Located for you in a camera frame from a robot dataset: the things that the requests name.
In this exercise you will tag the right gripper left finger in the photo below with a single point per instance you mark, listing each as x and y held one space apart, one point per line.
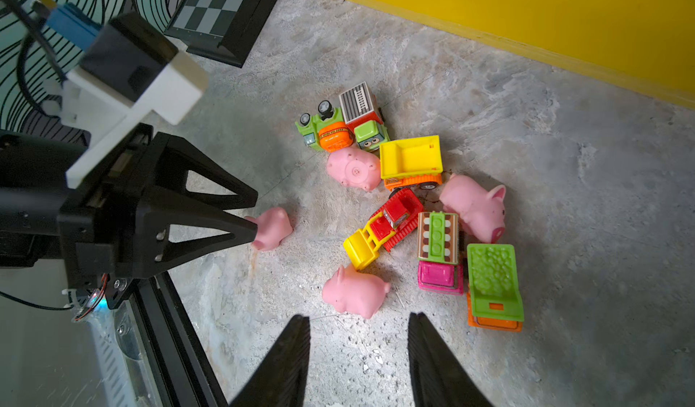
281 378

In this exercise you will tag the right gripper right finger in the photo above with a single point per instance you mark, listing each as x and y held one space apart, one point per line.
437 377

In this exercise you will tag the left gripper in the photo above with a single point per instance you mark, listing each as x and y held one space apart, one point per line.
115 241

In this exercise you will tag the pink toy pig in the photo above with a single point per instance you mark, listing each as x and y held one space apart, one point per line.
353 292
273 226
353 167
481 212

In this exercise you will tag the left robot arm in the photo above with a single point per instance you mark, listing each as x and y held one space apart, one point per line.
34 188

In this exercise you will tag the green orange flatbed truck toy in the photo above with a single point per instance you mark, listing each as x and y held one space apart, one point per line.
494 298

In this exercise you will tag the magenta brown truck toy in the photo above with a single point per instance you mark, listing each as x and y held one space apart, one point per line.
439 268

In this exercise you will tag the red yellow bulldozer toy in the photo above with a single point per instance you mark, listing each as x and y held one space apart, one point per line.
387 227

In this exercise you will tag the green orange tractor toy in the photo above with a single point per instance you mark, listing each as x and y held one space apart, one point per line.
326 130

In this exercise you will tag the black white chessboard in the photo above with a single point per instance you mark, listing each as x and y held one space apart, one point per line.
222 30

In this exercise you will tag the yellow dump truck toy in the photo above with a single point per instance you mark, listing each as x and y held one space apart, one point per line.
412 162

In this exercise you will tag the green grey truck toy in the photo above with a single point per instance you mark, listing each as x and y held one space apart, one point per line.
364 118

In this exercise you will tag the yellow toy shelf unit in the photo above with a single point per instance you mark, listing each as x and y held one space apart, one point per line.
643 45

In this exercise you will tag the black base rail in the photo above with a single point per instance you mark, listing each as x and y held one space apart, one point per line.
180 367

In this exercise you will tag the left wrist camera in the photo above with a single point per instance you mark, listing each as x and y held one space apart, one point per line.
128 69

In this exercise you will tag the white slotted cable duct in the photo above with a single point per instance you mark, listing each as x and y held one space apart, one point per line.
126 375

